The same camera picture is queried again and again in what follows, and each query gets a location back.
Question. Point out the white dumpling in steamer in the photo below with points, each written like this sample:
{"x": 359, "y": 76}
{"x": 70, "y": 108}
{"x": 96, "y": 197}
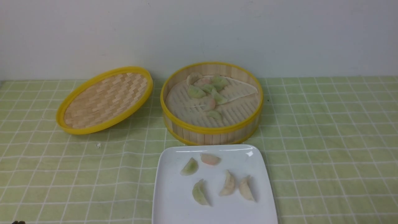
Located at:
{"x": 193, "y": 78}

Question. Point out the green dumpling in steamer middle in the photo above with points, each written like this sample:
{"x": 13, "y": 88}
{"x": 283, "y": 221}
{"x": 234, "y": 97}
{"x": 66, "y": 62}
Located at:
{"x": 208, "y": 88}

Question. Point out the white steamer liner paper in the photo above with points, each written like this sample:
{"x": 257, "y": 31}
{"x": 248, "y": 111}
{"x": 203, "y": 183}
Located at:
{"x": 243, "y": 100}

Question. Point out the pink dumpling in steamer back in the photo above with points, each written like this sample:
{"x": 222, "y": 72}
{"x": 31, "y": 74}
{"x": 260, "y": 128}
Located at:
{"x": 203, "y": 81}

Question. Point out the pink dumpling on plate top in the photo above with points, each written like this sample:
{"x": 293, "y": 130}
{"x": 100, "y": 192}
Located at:
{"x": 210, "y": 159}

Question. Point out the green dumpling in steamer back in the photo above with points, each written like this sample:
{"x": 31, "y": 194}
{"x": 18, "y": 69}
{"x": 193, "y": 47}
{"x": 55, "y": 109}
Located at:
{"x": 219, "y": 82}

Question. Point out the bamboo steamer basket yellow rim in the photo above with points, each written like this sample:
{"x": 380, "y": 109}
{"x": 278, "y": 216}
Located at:
{"x": 195, "y": 135}

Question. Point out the green dumpling on plate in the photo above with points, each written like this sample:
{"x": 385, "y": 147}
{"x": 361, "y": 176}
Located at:
{"x": 198, "y": 193}
{"x": 190, "y": 167}

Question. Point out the green checkered tablecloth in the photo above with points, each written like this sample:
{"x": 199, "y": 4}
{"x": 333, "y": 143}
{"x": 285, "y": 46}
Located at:
{"x": 329, "y": 144}

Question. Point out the pink dumpling steamer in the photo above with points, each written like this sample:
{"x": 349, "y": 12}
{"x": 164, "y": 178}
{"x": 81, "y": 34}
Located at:
{"x": 210, "y": 104}

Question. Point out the bamboo steamer lid yellow rim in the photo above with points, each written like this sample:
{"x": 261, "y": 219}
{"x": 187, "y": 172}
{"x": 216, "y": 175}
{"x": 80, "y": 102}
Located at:
{"x": 105, "y": 100}

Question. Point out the green dumpling in steamer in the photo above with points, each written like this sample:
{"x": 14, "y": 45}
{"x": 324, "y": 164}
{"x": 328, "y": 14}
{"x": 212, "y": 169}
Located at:
{"x": 219, "y": 82}
{"x": 195, "y": 92}
{"x": 208, "y": 88}

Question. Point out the cream dumpling on plate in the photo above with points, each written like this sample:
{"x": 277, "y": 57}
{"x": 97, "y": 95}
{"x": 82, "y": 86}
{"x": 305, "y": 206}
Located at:
{"x": 244, "y": 188}
{"x": 229, "y": 184}

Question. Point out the green dumpling on plate bottom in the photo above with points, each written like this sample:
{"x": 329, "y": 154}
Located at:
{"x": 198, "y": 193}

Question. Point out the white square plate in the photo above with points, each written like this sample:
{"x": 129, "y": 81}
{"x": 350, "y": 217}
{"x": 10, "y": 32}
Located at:
{"x": 173, "y": 202}

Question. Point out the cream dumpling on plate right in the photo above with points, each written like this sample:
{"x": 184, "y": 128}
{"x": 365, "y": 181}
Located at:
{"x": 244, "y": 188}

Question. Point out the cream dumpling on plate centre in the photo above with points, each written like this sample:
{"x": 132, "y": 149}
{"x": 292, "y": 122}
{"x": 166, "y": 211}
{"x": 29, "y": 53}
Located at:
{"x": 229, "y": 184}

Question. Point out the green dumpling on plate left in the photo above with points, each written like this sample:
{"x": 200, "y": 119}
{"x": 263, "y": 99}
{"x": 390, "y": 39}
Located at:
{"x": 190, "y": 167}

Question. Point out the green dumpling in steamer left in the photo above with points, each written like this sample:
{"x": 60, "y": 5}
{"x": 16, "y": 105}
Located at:
{"x": 195, "y": 92}

